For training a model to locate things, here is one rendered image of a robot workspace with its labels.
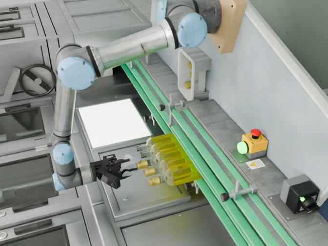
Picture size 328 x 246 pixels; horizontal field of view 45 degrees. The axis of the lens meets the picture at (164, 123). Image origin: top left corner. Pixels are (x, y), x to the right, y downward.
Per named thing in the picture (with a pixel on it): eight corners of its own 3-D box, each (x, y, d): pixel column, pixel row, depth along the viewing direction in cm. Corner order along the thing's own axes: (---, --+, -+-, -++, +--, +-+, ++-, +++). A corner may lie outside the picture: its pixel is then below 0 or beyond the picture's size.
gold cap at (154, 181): (161, 185, 158) (151, 188, 157) (158, 183, 162) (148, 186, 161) (159, 176, 158) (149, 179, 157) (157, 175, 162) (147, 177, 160)
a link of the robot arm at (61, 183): (53, 180, 153) (56, 196, 158) (81, 173, 156) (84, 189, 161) (51, 168, 159) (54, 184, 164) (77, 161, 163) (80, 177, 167)
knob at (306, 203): (311, 205, 124) (318, 213, 122) (299, 209, 123) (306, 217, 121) (314, 195, 122) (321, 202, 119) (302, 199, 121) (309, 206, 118)
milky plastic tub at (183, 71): (193, 85, 202) (177, 88, 200) (194, 44, 190) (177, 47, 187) (207, 101, 189) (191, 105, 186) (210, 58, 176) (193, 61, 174)
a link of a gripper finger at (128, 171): (138, 160, 173) (118, 162, 170) (142, 168, 169) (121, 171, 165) (137, 166, 175) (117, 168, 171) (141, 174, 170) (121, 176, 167)
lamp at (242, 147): (242, 148, 150) (235, 150, 149) (243, 138, 147) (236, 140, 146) (248, 155, 146) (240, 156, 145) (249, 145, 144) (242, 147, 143)
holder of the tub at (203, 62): (193, 94, 205) (179, 96, 203) (195, 44, 190) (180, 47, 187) (208, 111, 192) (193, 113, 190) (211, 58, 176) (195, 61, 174)
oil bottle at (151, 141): (187, 137, 189) (145, 147, 182) (188, 128, 185) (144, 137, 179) (192, 144, 184) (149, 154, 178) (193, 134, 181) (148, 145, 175)
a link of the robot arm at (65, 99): (54, 32, 146) (45, 142, 169) (56, 43, 137) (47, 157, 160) (85, 35, 151) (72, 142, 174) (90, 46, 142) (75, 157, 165)
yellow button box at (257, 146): (256, 144, 154) (239, 149, 151) (259, 129, 149) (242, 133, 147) (266, 155, 148) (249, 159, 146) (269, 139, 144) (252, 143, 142)
